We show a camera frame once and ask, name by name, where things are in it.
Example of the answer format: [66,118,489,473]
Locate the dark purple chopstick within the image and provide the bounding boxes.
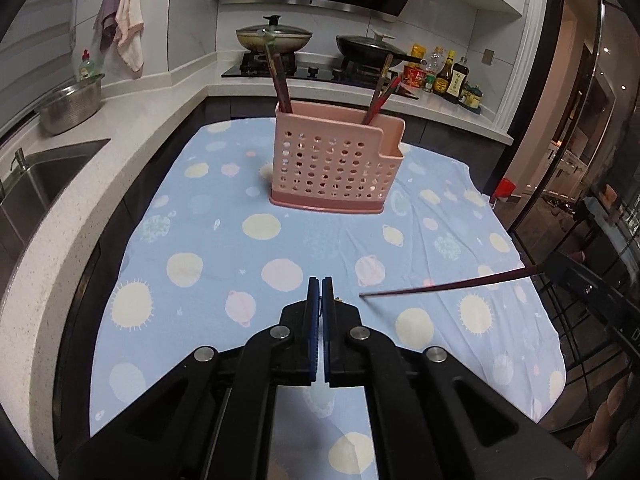
[359,263,544,299]

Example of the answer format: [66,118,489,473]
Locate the dark brown chopstick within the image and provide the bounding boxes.
[361,53,394,125]

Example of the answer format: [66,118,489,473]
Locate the dark red chopstick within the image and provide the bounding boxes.
[265,42,293,114]

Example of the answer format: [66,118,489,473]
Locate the crimson chopstick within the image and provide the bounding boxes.
[362,76,401,125]

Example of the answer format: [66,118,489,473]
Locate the maroon chopstick with band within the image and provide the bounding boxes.
[272,52,293,113]

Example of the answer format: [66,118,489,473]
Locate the green chopstick gold band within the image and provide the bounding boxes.
[259,29,276,55]

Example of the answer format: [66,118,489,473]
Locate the person's right hand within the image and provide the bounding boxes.
[572,373,639,479]

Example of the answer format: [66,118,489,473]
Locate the blue patterned tablecloth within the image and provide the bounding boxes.
[89,118,568,480]

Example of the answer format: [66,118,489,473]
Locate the pink perforated utensil holder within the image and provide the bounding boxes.
[270,101,406,214]

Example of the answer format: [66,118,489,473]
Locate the small green-lid jar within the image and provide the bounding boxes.
[459,84,483,115]

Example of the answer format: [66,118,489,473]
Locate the black gas stove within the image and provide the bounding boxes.
[220,52,421,101]

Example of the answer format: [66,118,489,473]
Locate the brown sauce bottle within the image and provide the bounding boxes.
[432,50,456,96]

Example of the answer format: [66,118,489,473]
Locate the dark soy sauce bottle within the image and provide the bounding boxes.
[445,56,469,103]

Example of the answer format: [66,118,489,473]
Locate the red label jar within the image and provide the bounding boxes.
[402,64,426,89]

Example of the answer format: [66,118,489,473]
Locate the olive wok with lid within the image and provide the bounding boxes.
[235,14,312,53]

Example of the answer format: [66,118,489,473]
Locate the black frying pan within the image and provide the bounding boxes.
[335,35,421,68]

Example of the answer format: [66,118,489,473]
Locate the clear bottle with cap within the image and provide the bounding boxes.
[423,47,446,92]

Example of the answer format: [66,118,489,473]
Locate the stainless steel sink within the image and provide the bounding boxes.
[1,140,108,252]

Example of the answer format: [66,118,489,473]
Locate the yellow cap bottle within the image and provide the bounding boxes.
[410,44,426,64]

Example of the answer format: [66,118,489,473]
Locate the stainless steel colander bowl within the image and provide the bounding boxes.
[36,74,104,136]

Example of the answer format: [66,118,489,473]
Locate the chrome faucet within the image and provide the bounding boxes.
[0,148,29,200]

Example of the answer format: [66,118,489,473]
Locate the green dish soap bottle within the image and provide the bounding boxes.
[78,49,96,80]

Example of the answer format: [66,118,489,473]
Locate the pink hanging towel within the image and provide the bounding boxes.
[115,0,144,73]

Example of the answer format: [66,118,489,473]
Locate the purple hanging cloth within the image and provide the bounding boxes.
[93,0,120,53]

